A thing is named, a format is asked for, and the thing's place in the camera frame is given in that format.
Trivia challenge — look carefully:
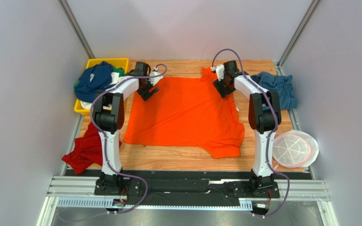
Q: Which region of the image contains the orange t-shirt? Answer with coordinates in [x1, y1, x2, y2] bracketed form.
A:
[123, 68, 245, 159]

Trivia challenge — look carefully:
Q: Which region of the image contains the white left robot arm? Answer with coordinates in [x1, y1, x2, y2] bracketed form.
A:
[90, 61, 164, 195]

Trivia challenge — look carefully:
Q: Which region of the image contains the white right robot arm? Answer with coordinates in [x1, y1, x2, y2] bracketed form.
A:
[210, 61, 281, 197]

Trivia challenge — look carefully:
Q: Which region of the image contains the green t-shirt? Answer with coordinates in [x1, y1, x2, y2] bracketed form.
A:
[74, 62, 125, 90]

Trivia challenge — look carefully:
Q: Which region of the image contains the white t-shirt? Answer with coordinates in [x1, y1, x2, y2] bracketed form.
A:
[80, 72, 124, 110]

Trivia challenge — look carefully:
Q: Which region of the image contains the yellow plastic bin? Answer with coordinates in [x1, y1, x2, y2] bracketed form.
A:
[74, 58, 129, 115]

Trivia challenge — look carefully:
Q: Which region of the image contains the navy blue t-shirt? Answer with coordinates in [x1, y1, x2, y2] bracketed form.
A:
[74, 61, 125, 103]

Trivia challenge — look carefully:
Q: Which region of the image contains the teal blue t-shirt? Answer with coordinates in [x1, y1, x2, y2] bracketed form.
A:
[251, 72, 298, 110]

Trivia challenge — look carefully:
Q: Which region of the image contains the red t-shirt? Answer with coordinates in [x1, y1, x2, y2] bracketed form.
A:
[61, 123, 106, 174]

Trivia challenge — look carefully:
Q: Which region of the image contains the white mesh laundry bag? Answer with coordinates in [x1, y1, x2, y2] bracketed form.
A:
[272, 130, 320, 168]

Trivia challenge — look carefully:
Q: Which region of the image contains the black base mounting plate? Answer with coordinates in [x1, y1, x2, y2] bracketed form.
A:
[64, 169, 313, 208]

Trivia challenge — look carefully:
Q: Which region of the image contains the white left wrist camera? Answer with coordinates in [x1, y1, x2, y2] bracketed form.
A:
[148, 71, 164, 86]

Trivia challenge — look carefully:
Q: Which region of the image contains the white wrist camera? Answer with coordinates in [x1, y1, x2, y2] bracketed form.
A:
[210, 65, 224, 81]
[148, 71, 164, 86]

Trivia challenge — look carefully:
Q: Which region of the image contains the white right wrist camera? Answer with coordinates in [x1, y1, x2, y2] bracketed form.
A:
[210, 65, 224, 81]

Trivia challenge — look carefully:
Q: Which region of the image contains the aluminium frame rail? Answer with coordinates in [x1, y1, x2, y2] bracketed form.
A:
[37, 176, 338, 226]

